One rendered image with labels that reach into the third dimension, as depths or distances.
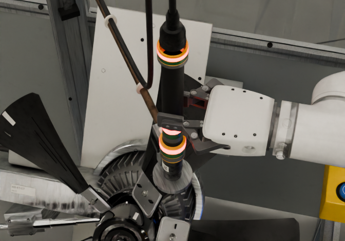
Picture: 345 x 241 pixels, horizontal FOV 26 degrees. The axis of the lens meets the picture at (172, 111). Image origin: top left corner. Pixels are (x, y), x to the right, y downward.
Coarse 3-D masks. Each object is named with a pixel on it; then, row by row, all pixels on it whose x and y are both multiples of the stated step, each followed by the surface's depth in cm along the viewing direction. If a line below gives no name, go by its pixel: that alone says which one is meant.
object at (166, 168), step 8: (168, 16) 96; (176, 16) 96; (168, 24) 97; (176, 24) 97; (160, 32) 99; (168, 32) 98; (176, 32) 98; (184, 32) 99; (160, 40) 100; (168, 40) 98; (176, 40) 98; (184, 40) 100; (168, 48) 100; (176, 48) 100; (168, 168) 126; (176, 168) 126; (168, 176) 129; (176, 176) 129
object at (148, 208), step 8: (144, 176) 154; (136, 184) 155; (144, 184) 153; (136, 192) 155; (152, 192) 151; (136, 200) 154; (144, 200) 152; (152, 200) 150; (144, 208) 152; (152, 208) 149
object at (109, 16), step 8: (104, 8) 140; (176, 8) 96; (112, 16) 138; (104, 24) 139; (112, 24) 138; (152, 32) 112; (120, 40) 136; (152, 40) 114; (152, 48) 115; (128, 56) 133; (152, 56) 117; (152, 64) 118; (136, 72) 131; (152, 72) 120; (144, 80) 129; (152, 80) 123; (136, 88) 131
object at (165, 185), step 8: (152, 128) 127; (152, 136) 128; (160, 160) 130; (184, 160) 132; (160, 168) 132; (184, 168) 132; (160, 176) 131; (184, 176) 131; (192, 176) 131; (160, 184) 130; (168, 184) 130; (176, 184) 130; (184, 184) 130; (168, 192) 130; (176, 192) 130
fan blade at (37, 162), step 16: (32, 96) 144; (16, 112) 149; (32, 112) 146; (0, 128) 156; (16, 128) 152; (32, 128) 149; (48, 128) 146; (16, 144) 157; (32, 144) 152; (48, 144) 149; (32, 160) 158; (48, 160) 152; (64, 160) 149; (64, 176) 153; (80, 176) 149; (80, 192) 155
